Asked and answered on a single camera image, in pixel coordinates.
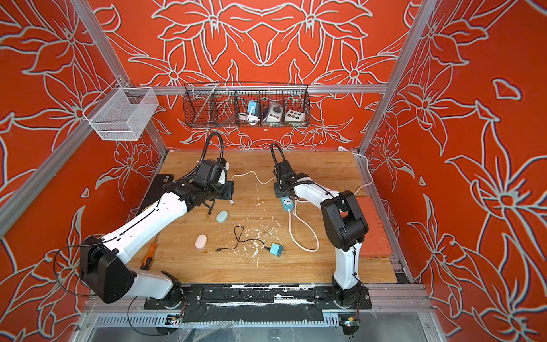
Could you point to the white round socket adapter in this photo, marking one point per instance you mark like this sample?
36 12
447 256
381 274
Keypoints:
274 114

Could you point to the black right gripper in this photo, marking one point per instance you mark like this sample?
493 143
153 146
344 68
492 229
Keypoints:
277 189

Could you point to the blue power strip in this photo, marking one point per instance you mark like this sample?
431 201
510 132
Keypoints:
287 204

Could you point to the mint green earbuds case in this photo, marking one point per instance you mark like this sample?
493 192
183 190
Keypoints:
222 216

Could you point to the black flat tool case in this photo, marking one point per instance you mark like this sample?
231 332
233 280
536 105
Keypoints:
155 190

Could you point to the white mesh wall basket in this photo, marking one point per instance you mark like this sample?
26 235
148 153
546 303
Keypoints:
121 116

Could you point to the blue white charger in basket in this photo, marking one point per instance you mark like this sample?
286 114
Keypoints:
253 109

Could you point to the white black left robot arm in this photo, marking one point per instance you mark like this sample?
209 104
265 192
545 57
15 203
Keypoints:
104 261

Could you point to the red plastic toolbox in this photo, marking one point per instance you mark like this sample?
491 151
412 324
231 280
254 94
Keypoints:
376 243

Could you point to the pink earbuds case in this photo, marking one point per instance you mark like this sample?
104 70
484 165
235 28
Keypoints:
201 242

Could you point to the black wire wall basket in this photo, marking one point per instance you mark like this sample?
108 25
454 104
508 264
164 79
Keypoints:
224 104

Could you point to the teal wall charger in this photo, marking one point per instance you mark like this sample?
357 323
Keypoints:
276 249

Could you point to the orange black screwdriver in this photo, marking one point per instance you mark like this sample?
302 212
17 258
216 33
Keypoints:
149 257

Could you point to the white cube socket adapter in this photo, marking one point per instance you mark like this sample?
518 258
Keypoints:
294 117

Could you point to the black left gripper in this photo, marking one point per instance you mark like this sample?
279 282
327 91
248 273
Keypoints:
229 186

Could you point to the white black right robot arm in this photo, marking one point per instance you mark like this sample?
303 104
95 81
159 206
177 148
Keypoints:
344 222

